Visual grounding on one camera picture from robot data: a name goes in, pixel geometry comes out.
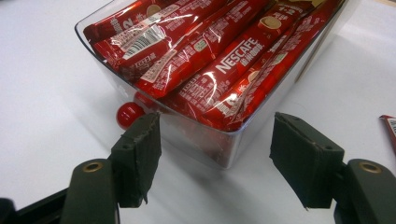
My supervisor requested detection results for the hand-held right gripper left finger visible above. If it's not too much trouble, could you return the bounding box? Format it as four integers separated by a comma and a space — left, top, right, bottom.
60, 111, 163, 224

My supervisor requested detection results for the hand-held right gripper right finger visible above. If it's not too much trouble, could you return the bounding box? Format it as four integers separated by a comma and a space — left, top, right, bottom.
269, 111, 396, 224

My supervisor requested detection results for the single red sachet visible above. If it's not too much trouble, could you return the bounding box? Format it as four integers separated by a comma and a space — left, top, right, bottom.
378, 114, 396, 157

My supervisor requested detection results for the pile of red coffee sachets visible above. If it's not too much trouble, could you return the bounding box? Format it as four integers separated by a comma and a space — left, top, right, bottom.
82, 0, 344, 133

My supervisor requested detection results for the white table sheet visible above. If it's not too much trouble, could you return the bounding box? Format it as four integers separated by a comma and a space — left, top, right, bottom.
0, 0, 396, 224

